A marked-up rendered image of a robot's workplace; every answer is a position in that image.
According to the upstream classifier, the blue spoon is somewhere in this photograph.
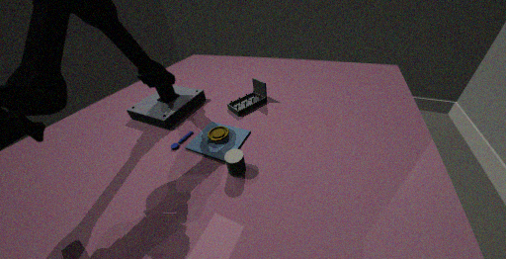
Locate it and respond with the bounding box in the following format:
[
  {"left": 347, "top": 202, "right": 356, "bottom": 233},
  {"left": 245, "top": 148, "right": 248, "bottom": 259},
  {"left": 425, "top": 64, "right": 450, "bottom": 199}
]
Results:
[{"left": 171, "top": 131, "right": 193, "bottom": 150}]

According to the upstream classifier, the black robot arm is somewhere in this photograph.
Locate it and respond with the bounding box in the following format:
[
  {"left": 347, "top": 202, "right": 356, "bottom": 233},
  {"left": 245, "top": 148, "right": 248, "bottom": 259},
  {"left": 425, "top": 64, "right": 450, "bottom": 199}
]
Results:
[{"left": 0, "top": 0, "right": 181, "bottom": 150}]

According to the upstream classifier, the yellow round plate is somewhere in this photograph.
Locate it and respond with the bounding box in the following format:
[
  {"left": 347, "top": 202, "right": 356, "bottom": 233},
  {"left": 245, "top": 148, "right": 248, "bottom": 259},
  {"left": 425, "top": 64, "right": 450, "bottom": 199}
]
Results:
[{"left": 208, "top": 127, "right": 229, "bottom": 141}]

